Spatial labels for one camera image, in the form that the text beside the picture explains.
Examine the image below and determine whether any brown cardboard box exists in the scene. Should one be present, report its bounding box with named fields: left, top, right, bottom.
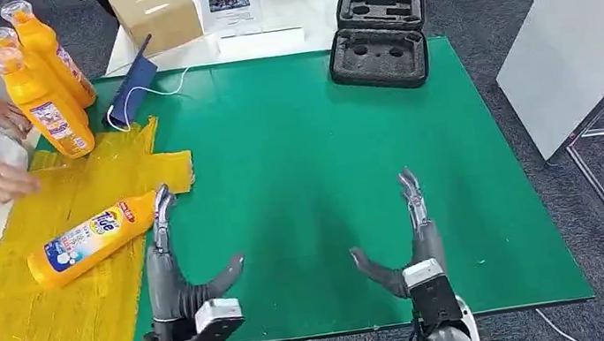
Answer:
left=105, top=0, right=208, bottom=62

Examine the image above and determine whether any person's left hand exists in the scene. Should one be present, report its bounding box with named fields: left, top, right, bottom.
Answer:
left=0, top=75, right=35, bottom=145

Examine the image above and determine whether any dark blue pouch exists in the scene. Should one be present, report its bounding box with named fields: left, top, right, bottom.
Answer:
left=93, top=33, right=167, bottom=133

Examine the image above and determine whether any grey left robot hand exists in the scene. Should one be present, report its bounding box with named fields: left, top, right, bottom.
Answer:
left=132, top=173, right=253, bottom=336

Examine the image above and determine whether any black foam-lined case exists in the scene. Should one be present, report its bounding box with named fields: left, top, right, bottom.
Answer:
left=319, top=0, right=438, bottom=101

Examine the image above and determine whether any orange drink bottle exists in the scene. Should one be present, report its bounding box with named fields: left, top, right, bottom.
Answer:
left=0, top=35, right=99, bottom=170
left=0, top=16, right=92, bottom=140
left=0, top=0, right=100, bottom=119
left=19, top=189, right=170, bottom=294

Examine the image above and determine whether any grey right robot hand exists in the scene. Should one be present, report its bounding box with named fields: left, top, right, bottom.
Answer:
left=338, top=163, right=452, bottom=307

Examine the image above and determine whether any green table mat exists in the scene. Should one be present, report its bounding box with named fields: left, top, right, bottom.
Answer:
left=27, top=15, right=595, bottom=341

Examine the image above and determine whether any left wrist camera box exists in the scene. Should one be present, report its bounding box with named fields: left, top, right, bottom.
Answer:
left=138, top=294, right=249, bottom=341

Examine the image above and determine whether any white printed paper sheet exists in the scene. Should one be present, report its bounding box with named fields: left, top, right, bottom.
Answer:
left=200, top=0, right=264, bottom=37

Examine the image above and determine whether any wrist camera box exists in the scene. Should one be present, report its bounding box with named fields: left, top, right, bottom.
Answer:
left=138, top=294, right=249, bottom=341
left=400, top=255, right=465, bottom=330

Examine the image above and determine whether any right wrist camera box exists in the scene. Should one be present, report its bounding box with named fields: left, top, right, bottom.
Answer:
left=400, top=255, right=465, bottom=330

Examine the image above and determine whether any yellow plastic sheet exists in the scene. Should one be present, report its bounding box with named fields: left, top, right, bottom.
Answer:
left=0, top=111, right=220, bottom=341

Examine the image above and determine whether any white floor cable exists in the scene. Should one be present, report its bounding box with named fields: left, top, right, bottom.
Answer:
left=535, top=302, right=584, bottom=341

